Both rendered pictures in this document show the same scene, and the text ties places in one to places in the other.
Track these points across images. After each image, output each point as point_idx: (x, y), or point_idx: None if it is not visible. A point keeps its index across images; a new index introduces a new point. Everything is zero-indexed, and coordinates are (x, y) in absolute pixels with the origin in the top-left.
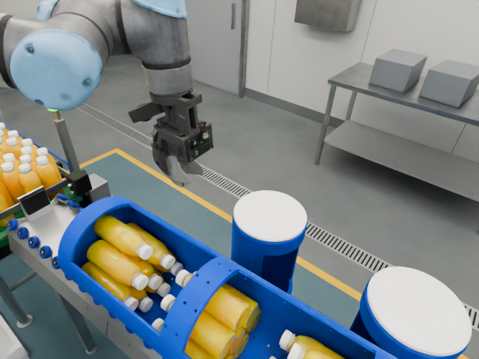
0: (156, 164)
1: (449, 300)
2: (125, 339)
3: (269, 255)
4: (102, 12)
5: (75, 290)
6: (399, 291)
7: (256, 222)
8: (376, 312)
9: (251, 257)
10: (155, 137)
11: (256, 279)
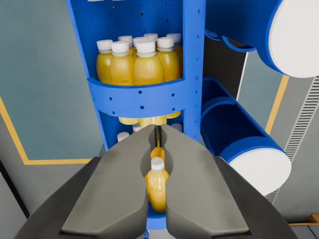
0: (50, 197)
1: (270, 187)
2: None
3: (258, 54)
4: None
5: None
6: (262, 166)
7: (296, 22)
8: (235, 160)
9: (250, 32)
10: None
11: (185, 128)
